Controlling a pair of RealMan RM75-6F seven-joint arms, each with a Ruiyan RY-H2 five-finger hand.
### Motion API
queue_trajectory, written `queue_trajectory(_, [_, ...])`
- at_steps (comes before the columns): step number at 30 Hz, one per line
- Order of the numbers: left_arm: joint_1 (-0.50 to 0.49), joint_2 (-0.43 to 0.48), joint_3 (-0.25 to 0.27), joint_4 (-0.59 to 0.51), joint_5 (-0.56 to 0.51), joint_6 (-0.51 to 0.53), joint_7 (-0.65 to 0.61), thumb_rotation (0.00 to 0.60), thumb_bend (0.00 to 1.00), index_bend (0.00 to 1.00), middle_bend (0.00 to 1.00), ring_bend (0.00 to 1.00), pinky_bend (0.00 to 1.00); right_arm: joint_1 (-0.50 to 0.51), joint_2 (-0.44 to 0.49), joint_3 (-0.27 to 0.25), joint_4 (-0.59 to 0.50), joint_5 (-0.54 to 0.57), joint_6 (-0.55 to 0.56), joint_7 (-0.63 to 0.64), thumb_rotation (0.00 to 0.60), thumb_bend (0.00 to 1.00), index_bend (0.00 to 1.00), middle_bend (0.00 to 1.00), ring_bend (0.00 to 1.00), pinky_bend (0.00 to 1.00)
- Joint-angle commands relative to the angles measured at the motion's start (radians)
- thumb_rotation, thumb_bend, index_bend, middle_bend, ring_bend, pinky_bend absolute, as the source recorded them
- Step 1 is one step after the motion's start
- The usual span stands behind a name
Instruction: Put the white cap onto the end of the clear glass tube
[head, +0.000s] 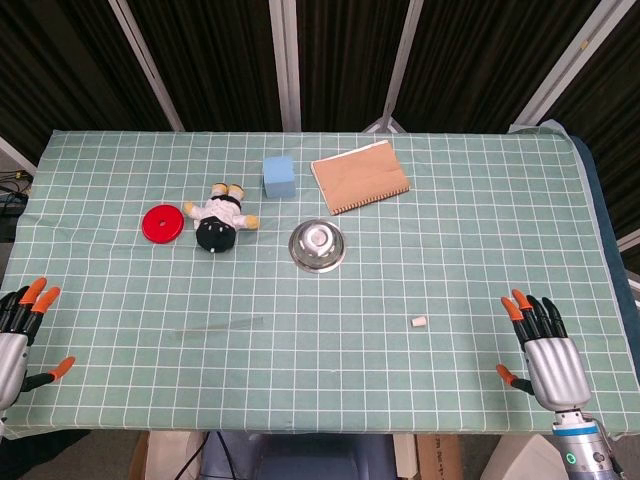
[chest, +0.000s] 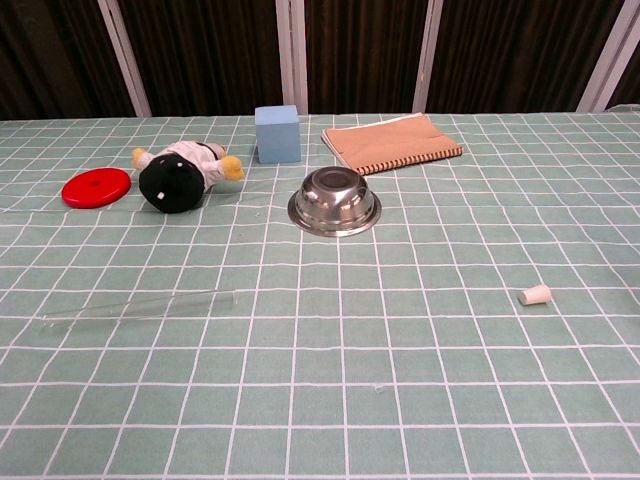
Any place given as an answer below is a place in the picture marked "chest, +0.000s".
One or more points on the brown spiral notebook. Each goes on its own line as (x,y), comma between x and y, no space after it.
(390,142)

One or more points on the white rubber stopper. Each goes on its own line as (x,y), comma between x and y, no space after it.
(535,295)

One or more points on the dark curtain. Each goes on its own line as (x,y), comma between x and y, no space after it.
(210,50)

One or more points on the blue foam cube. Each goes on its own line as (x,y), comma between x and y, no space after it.
(278,137)

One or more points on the clear glass tube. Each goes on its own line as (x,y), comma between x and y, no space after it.
(150,303)

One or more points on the green checkered tablecloth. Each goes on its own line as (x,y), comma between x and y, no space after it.
(320,360)

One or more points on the black white plush toy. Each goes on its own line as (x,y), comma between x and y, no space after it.
(172,182)

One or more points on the upturned steel bowl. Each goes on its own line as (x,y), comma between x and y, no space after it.
(335,205)

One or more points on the red plastic disc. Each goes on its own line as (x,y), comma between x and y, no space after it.
(95,187)

